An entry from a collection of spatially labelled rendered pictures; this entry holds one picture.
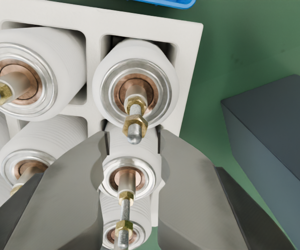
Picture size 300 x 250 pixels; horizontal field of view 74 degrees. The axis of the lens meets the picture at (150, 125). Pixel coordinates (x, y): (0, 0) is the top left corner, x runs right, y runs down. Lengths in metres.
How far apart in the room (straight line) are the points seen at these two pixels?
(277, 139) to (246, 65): 0.21
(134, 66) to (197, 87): 0.31
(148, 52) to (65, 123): 0.17
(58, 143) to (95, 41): 0.14
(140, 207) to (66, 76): 0.23
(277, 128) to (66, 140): 0.33
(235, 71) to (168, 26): 0.27
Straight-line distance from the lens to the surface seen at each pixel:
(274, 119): 0.42
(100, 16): 0.28
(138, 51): 0.21
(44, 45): 0.23
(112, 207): 0.34
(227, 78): 0.51
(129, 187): 0.25
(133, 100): 0.18
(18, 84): 0.22
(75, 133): 0.31
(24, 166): 0.30
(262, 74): 0.55
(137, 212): 0.34
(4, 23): 0.32
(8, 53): 0.24
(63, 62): 0.23
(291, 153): 0.35
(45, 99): 0.24
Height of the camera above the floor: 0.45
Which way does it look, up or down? 62 degrees down
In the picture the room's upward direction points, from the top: 174 degrees clockwise
